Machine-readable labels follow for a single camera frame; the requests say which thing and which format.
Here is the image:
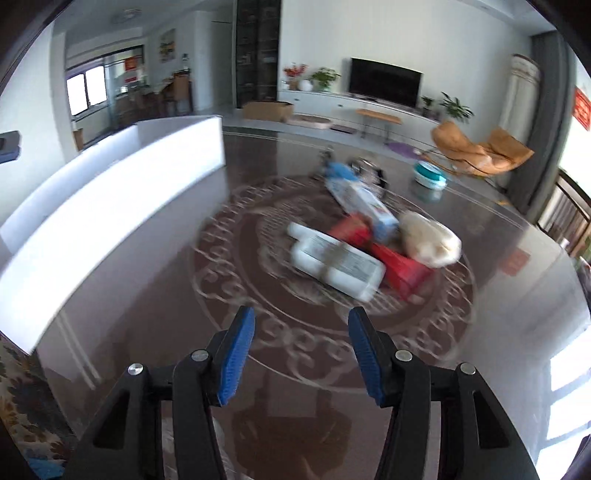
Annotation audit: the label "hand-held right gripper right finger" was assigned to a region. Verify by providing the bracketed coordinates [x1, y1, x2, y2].
[348, 306, 541, 480]

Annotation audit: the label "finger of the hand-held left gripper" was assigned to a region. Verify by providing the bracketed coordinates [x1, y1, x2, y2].
[0, 131, 22, 163]

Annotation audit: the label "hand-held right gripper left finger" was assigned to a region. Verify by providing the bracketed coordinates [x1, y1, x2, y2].
[65, 305, 256, 480]

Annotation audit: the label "red snack packet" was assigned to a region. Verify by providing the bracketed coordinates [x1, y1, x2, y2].
[330, 217, 375, 252]
[369, 242, 437, 301]

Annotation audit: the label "white labelled plastic bottle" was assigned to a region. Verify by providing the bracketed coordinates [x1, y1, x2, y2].
[287, 222, 386, 303]

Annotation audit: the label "cream knitted hat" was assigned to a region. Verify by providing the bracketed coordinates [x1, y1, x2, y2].
[399, 211, 462, 268]

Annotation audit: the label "long blue white box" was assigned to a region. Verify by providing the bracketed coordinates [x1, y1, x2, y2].
[323, 161, 400, 241]

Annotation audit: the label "clear hair claw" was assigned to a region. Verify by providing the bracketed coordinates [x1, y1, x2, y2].
[349, 157, 378, 182]

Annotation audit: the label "eyeglasses with brown cord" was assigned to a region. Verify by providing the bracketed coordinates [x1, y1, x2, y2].
[313, 147, 335, 182]

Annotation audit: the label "teal white round tub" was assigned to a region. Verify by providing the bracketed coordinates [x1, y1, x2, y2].
[412, 161, 448, 189]

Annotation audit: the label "floral patterned cloth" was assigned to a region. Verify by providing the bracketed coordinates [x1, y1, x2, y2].
[0, 335, 77, 467]

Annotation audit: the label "purple floor mat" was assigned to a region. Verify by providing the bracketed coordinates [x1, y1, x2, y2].
[385, 141, 426, 158]

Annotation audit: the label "orange lounge chair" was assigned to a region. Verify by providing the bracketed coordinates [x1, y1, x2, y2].
[431, 121, 535, 178]

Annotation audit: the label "wooden bench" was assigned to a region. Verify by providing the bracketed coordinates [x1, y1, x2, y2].
[355, 108, 402, 139]

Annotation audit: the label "dark wooden chair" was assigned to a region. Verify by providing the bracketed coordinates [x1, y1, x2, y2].
[538, 168, 591, 259]

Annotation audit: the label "cardboard box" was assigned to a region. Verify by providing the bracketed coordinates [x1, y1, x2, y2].
[242, 100, 294, 123]

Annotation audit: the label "white television cabinet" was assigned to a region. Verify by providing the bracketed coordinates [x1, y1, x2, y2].
[277, 89, 444, 139]

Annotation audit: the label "broad leaf potted plant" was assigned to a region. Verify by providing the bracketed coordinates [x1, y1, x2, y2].
[436, 92, 474, 124]

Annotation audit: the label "dark glass display cabinet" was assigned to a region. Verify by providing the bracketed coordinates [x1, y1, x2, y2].
[235, 0, 281, 109]

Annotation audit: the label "black television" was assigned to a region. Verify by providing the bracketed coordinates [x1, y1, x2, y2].
[348, 58, 423, 109]

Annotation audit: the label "bushy green potted plant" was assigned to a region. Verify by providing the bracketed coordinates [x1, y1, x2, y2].
[310, 68, 341, 93]

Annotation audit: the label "grey curtain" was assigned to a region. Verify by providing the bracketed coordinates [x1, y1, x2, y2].
[508, 32, 571, 217]

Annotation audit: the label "red flower bouquet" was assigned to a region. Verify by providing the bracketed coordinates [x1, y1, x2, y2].
[283, 63, 309, 90]

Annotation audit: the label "covered standing air conditioner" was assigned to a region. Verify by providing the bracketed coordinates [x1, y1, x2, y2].
[501, 54, 541, 144]

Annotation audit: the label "framed wall painting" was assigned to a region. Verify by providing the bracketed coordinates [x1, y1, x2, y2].
[159, 28, 177, 63]

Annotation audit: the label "red wall hanging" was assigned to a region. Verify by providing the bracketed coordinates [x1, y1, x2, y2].
[574, 87, 591, 127]

